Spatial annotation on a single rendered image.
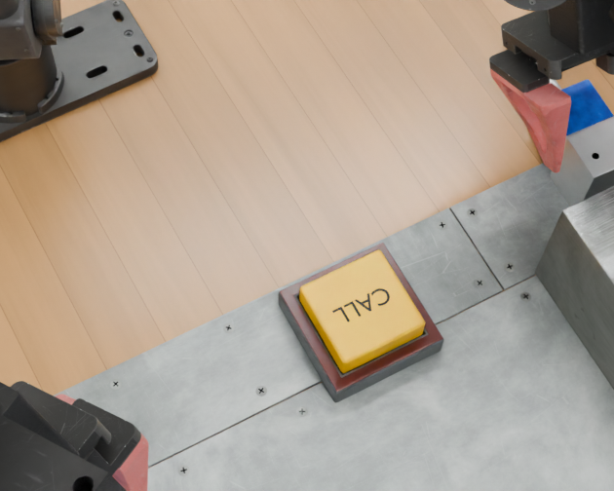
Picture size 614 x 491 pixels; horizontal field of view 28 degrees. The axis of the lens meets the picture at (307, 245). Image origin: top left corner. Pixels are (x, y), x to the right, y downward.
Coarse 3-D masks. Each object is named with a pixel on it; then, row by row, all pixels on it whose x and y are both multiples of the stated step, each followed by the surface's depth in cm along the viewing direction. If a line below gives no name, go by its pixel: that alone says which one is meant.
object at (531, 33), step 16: (528, 16) 79; (544, 16) 78; (512, 32) 77; (528, 32) 77; (544, 32) 77; (512, 48) 78; (528, 48) 76; (544, 48) 75; (560, 48) 75; (608, 48) 75; (544, 64) 75; (560, 64) 74; (576, 64) 75
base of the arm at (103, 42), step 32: (64, 32) 90; (96, 32) 90; (128, 32) 90; (0, 64) 81; (32, 64) 82; (64, 64) 88; (96, 64) 89; (128, 64) 89; (0, 96) 84; (32, 96) 85; (64, 96) 87; (96, 96) 88; (0, 128) 86
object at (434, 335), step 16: (320, 272) 80; (400, 272) 80; (288, 288) 80; (288, 304) 79; (416, 304) 79; (304, 320) 79; (432, 336) 78; (320, 352) 78; (400, 352) 78; (416, 352) 78; (368, 368) 77; (336, 384) 77; (352, 384) 77
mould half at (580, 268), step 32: (608, 192) 76; (576, 224) 74; (608, 224) 75; (544, 256) 80; (576, 256) 76; (608, 256) 74; (576, 288) 78; (608, 288) 74; (576, 320) 80; (608, 320) 76; (608, 352) 78
